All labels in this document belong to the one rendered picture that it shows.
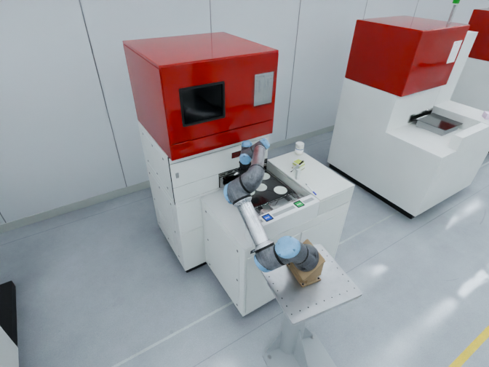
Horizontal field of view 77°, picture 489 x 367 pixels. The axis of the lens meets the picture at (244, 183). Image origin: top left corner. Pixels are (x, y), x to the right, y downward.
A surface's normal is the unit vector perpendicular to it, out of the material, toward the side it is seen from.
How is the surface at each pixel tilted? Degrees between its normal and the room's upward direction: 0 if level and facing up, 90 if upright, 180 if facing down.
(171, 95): 90
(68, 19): 90
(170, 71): 90
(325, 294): 0
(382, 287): 0
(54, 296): 0
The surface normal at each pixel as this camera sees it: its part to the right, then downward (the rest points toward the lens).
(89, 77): 0.54, 0.50
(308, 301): 0.02, -0.81
